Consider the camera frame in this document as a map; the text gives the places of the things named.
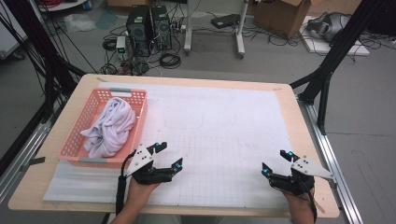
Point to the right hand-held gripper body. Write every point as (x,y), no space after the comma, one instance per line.
(295,183)

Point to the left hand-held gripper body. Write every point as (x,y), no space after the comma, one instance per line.
(146,177)

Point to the lilac printed towel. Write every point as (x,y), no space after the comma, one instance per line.
(112,127)

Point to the pink plastic basket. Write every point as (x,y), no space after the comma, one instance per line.
(77,133)

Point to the person's left hand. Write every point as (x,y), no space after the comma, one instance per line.
(137,194)

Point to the person's right hand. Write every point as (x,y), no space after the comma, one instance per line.
(300,203)

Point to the white grid mat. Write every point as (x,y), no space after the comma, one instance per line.
(218,124)

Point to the small white power supply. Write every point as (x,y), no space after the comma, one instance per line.
(120,45)

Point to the white foam board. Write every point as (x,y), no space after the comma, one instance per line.
(317,46)

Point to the black computer tower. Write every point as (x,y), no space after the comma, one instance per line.
(138,31)
(162,28)

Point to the white metal stand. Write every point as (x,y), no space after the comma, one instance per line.
(187,28)

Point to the grey rounded device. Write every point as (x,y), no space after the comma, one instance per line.
(336,25)

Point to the large brown cardboard box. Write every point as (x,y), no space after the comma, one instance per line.
(280,15)

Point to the flat black device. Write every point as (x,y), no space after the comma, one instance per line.
(225,20)

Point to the clear plastic bag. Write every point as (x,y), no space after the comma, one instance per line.
(79,22)

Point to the brown cardboard sheet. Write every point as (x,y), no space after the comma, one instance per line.
(336,5)

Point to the white round tabletop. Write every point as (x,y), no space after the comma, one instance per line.
(62,6)

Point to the aluminium rail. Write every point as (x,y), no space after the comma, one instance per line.
(28,146)
(330,155)

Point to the grey metal bracket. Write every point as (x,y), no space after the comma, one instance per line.
(35,161)

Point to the black metal stand frame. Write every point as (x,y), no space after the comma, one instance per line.
(342,43)
(37,31)

